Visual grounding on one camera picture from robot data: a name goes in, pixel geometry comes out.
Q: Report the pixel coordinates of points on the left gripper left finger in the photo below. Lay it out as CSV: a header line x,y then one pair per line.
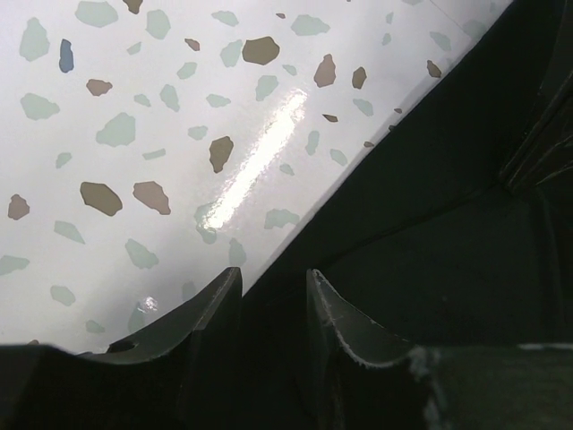
x,y
176,373

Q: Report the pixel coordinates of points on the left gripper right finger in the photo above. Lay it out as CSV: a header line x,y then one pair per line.
x,y
366,377

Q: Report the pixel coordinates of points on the black t shirt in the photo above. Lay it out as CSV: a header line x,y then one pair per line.
x,y
423,237

